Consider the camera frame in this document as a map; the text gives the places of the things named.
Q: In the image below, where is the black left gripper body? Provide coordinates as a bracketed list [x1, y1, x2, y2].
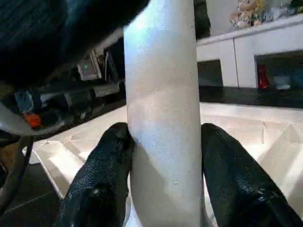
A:
[14, 89, 64, 130]

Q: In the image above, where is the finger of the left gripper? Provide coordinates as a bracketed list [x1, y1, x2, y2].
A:
[0, 0, 152, 83]

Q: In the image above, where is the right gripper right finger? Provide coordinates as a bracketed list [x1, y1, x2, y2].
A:
[200, 122, 303, 227]

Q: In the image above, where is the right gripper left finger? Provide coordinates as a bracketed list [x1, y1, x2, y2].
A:
[54, 122, 136, 227]

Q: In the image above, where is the white plastic table top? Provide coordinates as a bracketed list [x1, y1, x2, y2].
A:
[22, 101, 303, 227]

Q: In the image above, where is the white plastic table leg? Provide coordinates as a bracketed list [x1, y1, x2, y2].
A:
[123, 0, 205, 227]

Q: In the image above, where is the white box with green light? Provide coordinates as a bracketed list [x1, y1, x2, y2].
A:
[77, 51, 103, 81]

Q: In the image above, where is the black table mat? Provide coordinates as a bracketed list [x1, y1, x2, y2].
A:
[0, 87, 303, 227]

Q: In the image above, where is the white cabinet with glass doors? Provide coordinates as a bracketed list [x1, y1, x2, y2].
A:
[196, 17, 303, 90]

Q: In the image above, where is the colourful plush toy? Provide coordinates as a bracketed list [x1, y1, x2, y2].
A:
[229, 0, 267, 29]

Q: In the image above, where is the black left wrist camera cable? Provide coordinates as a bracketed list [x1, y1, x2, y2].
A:
[0, 136, 34, 204]

